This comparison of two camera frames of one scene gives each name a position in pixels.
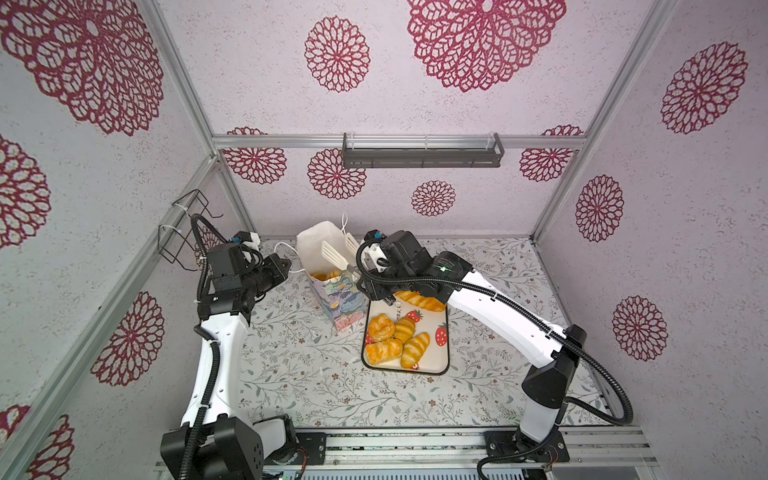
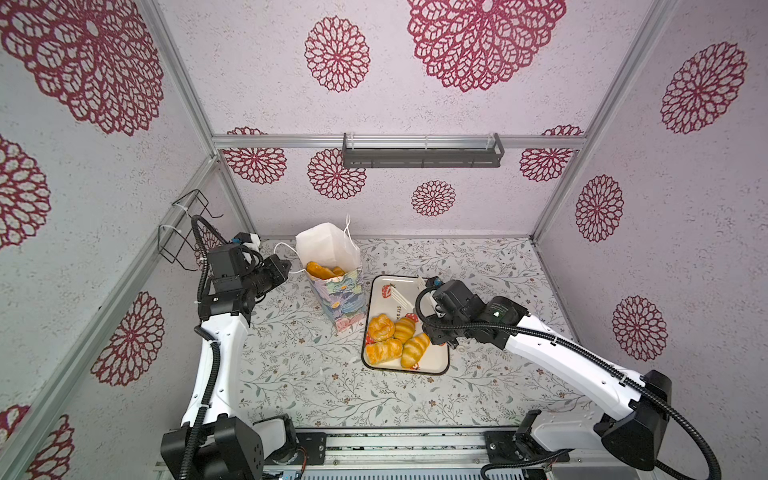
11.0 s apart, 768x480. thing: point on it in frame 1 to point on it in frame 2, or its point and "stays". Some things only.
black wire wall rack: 176,241 stays
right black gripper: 373,289 to 434,334
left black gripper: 270,262 stays
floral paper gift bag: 337,289 stays
